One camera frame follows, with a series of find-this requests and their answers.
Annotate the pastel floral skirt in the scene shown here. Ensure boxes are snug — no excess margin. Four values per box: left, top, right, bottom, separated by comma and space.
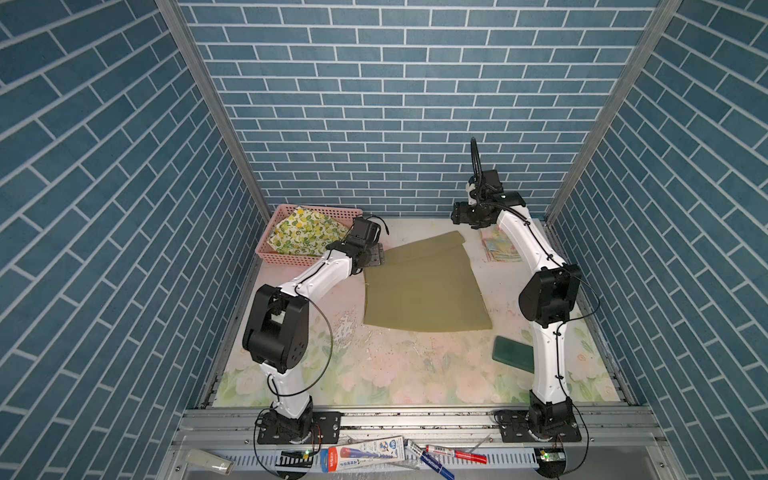
479, 225, 522, 262

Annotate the olive green skirt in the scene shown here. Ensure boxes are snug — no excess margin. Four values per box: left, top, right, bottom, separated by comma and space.
364, 231, 492, 333

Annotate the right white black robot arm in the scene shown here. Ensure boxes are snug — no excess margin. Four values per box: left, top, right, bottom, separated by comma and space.
451, 185, 581, 424

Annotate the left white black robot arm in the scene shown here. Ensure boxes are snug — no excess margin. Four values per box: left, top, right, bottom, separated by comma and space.
241, 215, 389, 424

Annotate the pink plastic basket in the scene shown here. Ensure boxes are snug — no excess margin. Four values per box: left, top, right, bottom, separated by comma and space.
256, 204, 362, 266

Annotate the lemon print skirt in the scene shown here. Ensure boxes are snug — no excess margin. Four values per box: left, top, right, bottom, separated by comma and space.
267, 207, 348, 257

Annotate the dark green rectangular block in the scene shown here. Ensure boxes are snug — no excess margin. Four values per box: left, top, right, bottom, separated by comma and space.
492, 336, 535, 374

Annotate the blue marker pen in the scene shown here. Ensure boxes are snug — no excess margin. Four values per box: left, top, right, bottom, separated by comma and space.
405, 440, 455, 480

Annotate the white red blue box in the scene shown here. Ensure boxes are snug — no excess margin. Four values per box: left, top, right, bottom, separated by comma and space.
320, 436, 405, 473

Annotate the red white marker pen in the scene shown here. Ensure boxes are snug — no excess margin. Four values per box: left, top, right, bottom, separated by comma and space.
426, 445, 488, 465

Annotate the beige plastic piece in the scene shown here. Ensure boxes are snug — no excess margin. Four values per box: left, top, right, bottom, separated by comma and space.
185, 449, 234, 476

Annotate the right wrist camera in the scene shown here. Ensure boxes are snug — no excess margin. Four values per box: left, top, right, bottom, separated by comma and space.
467, 170, 504, 204

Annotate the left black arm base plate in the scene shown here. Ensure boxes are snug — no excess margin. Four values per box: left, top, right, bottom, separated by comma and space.
256, 410, 342, 445

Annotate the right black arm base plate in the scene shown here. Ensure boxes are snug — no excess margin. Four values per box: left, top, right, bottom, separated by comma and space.
492, 409, 582, 443

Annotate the aluminium front rail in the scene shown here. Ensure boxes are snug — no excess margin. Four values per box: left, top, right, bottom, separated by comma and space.
158, 403, 684, 479

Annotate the right corner aluminium post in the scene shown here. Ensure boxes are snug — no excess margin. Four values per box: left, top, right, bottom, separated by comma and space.
545, 0, 682, 225

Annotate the corner aluminium post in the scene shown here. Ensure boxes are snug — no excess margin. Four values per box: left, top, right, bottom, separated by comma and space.
545, 0, 682, 225
156, 0, 272, 220

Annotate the left corner aluminium post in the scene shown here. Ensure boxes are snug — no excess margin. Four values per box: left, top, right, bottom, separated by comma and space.
156, 0, 272, 220

